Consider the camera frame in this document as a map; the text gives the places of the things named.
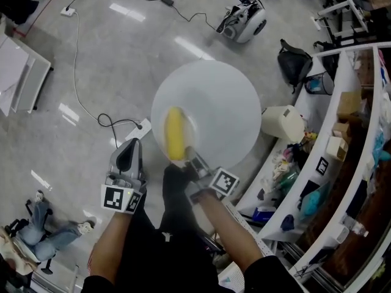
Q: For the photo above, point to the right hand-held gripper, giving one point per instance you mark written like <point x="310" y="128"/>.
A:
<point x="224" y="182"/>

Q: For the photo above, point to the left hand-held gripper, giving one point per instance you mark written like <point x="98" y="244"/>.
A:
<point x="114" y="197"/>

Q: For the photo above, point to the white round plate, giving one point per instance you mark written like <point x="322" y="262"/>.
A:
<point x="191" y="133"/>

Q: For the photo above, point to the yellow banana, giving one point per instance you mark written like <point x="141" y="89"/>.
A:
<point x="174" y="133"/>

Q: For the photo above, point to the person's right forearm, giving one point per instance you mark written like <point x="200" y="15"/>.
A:
<point x="229" y="233"/>

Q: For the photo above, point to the person's left forearm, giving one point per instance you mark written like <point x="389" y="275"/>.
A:
<point x="113" y="243"/>

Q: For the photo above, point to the round white table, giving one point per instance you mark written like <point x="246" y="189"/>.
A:
<point x="220" y="102"/>

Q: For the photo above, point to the blue box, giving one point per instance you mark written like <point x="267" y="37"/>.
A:
<point x="264" y="214"/>

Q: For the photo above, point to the cream trash bin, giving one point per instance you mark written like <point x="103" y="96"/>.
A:
<point x="282" y="122"/>

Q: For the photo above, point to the person's black clothing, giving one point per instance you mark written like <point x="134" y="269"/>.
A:
<point x="171" y="255"/>

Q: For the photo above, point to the red checkered cloth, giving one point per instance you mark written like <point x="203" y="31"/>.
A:
<point x="89" y="261"/>

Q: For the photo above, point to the dark blue cloth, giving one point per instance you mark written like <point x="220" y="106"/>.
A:
<point x="287" y="222"/>

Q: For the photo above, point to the teal cloth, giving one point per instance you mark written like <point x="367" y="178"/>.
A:
<point x="314" y="198"/>

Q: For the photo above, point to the black swivel chair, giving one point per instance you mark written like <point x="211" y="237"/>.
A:
<point x="46" y="270"/>

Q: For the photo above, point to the black backpack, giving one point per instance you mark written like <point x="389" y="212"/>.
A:
<point x="293" y="66"/>

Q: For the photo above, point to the cream wooden box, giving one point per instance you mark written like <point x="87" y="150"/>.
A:
<point x="336" y="148"/>

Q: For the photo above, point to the black mesh waste basket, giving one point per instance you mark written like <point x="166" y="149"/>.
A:
<point x="319" y="82"/>

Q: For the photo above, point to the small brown cardboard box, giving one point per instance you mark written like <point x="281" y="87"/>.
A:
<point x="340" y="130"/>

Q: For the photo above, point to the white cabinet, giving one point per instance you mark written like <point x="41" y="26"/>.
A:
<point x="12" y="69"/>

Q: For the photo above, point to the white wheeled robot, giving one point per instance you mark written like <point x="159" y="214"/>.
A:
<point x="250" y="23"/>

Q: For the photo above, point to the white plastic container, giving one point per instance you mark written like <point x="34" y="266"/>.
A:
<point x="342" y="235"/>

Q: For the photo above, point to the large brown cardboard box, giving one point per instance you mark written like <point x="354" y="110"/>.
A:
<point x="349" y="104"/>

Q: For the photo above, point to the small white power socket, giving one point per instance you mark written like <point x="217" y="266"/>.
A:
<point x="67" y="11"/>

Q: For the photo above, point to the clear water bottle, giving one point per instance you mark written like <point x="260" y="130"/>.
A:
<point x="357" y="226"/>

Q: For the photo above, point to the white shelf unit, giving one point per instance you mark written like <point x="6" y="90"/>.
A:
<point x="345" y="72"/>

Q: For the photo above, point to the white perforated metal rail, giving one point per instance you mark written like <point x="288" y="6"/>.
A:
<point x="247" y="224"/>

